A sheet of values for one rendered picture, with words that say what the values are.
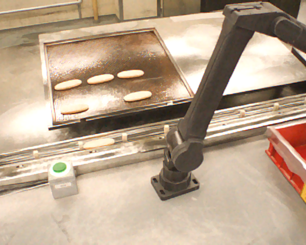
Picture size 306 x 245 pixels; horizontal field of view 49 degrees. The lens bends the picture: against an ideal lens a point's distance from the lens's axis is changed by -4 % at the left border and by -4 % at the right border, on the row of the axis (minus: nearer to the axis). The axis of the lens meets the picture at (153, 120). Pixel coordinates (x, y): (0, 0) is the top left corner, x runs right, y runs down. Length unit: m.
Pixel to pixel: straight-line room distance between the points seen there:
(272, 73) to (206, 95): 0.68
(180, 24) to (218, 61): 0.91
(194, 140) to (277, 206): 0.30
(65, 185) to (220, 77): 0.50
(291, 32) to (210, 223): 0.50
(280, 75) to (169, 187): 0.72
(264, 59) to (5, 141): 1.06
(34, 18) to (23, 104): 3.39
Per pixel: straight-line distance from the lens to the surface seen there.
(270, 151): 1.11
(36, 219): 0.97
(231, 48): 0.77
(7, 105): 1.47
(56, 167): 0.97
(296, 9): 3.39
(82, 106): 1.19
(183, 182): 0.94
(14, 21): 4.80
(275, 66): 1.49
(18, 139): 1.25
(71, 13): 4.77
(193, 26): 1.66
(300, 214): 0.99
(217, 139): 1.12
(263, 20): 0.76
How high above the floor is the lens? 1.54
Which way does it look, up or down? 35 degrees down
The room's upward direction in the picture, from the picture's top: 2 degrees counter-clockwise
